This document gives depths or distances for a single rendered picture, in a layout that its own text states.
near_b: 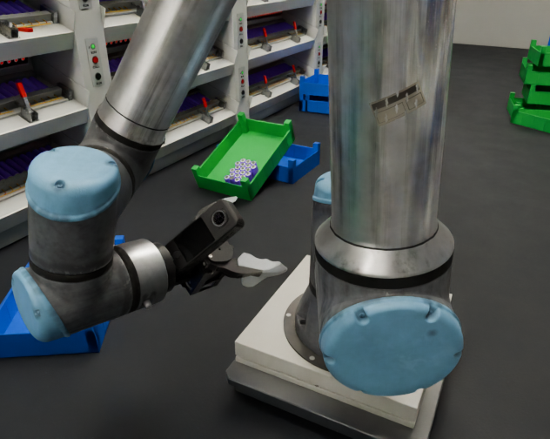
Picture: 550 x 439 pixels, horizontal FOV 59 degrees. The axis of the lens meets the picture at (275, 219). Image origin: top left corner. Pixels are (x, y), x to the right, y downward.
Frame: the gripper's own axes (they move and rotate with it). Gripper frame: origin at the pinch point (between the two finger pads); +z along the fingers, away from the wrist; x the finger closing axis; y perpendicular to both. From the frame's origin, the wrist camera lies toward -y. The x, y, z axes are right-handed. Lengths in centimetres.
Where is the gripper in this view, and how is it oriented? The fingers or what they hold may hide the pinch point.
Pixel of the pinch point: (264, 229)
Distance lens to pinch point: 79.4
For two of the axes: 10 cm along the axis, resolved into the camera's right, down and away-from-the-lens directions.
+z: 7.0, -2.0, 6.9
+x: 5.5, 7.6, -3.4
